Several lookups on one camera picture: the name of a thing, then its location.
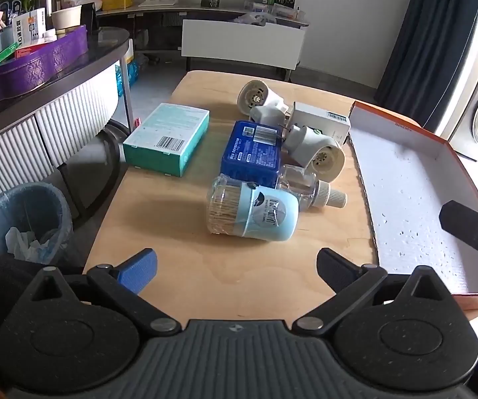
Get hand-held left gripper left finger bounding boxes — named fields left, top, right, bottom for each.
left=27, top=248, right=182, bottom=336

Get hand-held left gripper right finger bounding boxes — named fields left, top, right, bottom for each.
left=292, top=248, right=451, bottom=337

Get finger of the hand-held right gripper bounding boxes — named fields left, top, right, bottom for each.
left=438, top=200, right=478, bottom=285

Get orange cardboard box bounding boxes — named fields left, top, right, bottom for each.
left=347, top=100, right=478, bottom=312

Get clear bottle beige cap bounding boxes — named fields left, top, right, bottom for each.
left=278, top=165, right=348, bottom=212

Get toothpick jar light blue lid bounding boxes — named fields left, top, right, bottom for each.
left=206, top=176, right=300, bottom=242

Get white plug-in device green logo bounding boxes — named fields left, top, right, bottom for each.
left=284, top=125, right=346, bottom=183

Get teal cardboard box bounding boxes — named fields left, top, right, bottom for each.
left=123, top=103, right=210, bottom=177

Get blue plastic box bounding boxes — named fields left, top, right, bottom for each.
left=220, top=120, right=285, bottom=190

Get white rectangular power adapter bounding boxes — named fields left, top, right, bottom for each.
left=278, top=102, right=351, bottom=144

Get white cube charger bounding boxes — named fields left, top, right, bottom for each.
left=249, top=106, right=283, bottom=126

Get crumpled white paper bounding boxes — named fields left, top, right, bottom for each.
left=5, top=226, right=53, bottom=263

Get round side table ribbed front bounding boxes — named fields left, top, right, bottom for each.
left=0, top=27, right=134, bottom=210

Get dark blue curtain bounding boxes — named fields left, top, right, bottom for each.
left=374, top=0, right=478, bottom=134

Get blue plastic bag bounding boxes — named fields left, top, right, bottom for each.
left=114, top=60, right=140, bottom=96

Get purple tray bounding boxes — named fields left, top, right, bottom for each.
left=0, top=25, right=88, bottom=109

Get white cabinet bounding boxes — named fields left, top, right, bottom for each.
left=181, top=19, right=306, bottom=83

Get black stand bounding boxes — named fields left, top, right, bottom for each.
left=81, top=3, right=100, bottom=36

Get tv stand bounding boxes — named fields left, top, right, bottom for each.
left=95, top=4, right=310, bottom=67

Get white paper cup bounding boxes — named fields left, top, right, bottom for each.
left=51, top=5, right=82, bottom=31

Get crumpled plastic bag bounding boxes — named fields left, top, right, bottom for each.
left=235, top=12, right=279, bottom=26

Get white printed box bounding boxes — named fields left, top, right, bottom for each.
left=15, top=8, right=49, bottom=46

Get clear plastic boxes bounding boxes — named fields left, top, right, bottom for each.
left=245, top=1, right=299, bottom=19

